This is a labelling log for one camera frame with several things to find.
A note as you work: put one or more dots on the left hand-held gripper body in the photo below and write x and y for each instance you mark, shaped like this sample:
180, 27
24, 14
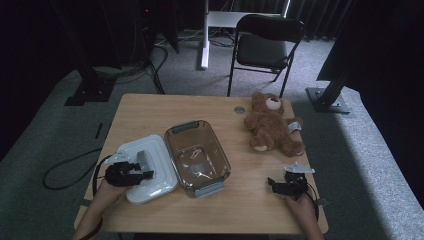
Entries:
120, 175

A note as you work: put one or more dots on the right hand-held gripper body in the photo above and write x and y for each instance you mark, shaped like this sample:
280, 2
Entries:
293, 186

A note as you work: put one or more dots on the pale grey box lid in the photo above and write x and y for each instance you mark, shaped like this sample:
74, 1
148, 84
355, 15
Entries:
156, 180

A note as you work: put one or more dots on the brown teddy bear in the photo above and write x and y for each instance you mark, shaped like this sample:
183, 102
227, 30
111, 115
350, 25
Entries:
271, 130

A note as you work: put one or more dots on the clear brown storage box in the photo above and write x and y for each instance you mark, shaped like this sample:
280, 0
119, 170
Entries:
200, 156

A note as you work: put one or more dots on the person's left hand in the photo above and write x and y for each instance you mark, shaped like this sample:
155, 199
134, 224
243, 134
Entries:
110, 193

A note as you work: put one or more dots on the person's right hand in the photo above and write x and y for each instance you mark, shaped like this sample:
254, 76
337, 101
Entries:
301, 206

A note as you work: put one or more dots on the grey tape piece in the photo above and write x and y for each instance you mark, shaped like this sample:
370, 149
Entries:
322, 201
86, 202

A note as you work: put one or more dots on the black tape strip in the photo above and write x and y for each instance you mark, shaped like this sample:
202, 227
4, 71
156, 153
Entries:
98, 131

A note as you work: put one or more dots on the round grey table grommet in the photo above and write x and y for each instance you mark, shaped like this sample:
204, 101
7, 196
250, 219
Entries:
239, 110

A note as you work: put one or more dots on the black metal stand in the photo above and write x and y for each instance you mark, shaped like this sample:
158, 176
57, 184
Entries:
90, 86
328, 98

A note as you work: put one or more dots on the black folding chair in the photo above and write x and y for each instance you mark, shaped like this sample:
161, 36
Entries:
261, 50

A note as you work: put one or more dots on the dark hanging panel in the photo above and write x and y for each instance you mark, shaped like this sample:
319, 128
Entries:
171, 26

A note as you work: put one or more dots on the dark curtain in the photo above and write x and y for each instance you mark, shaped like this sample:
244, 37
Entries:
316, 16

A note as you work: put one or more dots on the white desk frame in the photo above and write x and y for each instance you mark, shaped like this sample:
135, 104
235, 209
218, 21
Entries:
206, 33

